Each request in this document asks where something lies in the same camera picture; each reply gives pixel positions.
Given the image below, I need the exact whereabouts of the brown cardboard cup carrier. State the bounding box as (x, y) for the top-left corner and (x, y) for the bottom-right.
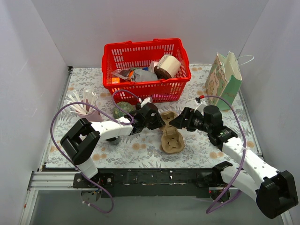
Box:
(160, 111), (185, 154)

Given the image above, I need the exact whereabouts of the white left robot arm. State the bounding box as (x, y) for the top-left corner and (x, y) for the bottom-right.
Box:
(60, 103), (165, 188)

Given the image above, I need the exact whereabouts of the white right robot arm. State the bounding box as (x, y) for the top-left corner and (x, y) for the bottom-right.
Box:
(169, 105), (299, 219)

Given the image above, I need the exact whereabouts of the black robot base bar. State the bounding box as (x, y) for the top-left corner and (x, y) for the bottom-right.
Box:
(72, 167), (242, 199)

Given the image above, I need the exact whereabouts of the green netted melon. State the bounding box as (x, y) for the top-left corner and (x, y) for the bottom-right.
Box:
(112, 102), (135, 119)

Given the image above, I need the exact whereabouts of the grey foil pouch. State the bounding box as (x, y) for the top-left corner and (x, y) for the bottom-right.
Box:
(129, 69), (158, 82)

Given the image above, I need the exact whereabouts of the green illustrated paper bag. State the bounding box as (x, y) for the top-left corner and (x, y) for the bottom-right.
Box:
(205, 52), (242, 110)

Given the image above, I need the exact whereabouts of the red plastic shopping basket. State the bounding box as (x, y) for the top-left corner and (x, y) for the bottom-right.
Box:
(102, 38), (191, 104)

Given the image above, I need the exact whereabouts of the orange snack box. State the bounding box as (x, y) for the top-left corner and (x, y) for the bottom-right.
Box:
(112, 77), (120, 84)

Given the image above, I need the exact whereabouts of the pink cup of straws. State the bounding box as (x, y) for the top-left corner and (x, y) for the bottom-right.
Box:
(67, 89), (103, 122)

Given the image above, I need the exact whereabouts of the floral patterned table mat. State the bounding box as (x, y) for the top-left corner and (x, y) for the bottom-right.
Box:
(45, 64), (262, 169)

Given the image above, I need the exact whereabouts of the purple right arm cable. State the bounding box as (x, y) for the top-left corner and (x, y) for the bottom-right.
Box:
(205, 95), (247, 214)

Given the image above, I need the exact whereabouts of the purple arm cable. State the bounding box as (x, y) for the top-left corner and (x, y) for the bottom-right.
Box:
(205, 95), (247, 214)
(51, 90), (146, 213)

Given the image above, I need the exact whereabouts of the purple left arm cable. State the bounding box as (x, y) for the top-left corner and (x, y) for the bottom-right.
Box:
(51, 90), (146, 213)

